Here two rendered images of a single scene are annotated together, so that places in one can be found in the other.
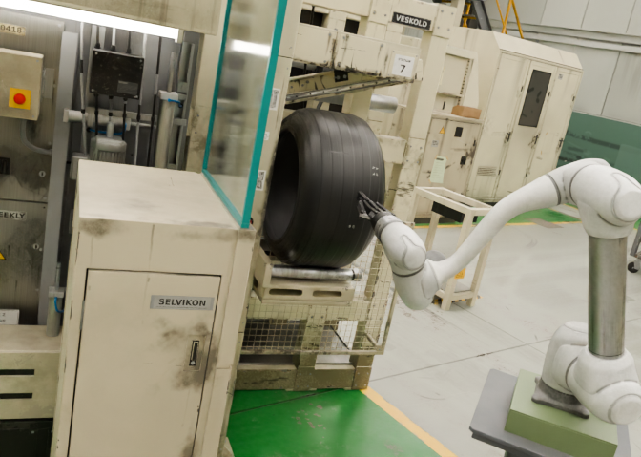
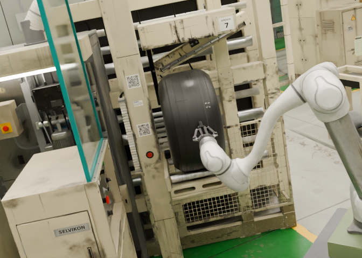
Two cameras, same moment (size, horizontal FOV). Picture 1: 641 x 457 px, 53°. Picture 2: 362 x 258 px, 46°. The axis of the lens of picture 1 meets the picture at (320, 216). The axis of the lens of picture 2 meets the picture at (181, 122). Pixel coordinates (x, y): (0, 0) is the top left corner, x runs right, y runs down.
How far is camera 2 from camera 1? 0.85 m
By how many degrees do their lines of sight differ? 21
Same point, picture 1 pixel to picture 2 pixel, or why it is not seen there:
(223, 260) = (84, 202)
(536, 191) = (284, 98)
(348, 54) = (187, 30)
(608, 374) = not seen: outside the picture
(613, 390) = not seen: outside the picture
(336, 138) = (178, 92)
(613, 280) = (348, 148)
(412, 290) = (228, 181)
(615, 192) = (315, 92)
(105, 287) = (28, 232)
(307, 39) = (157, 32)
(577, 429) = not seen: outside the picture
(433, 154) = (352, 36)
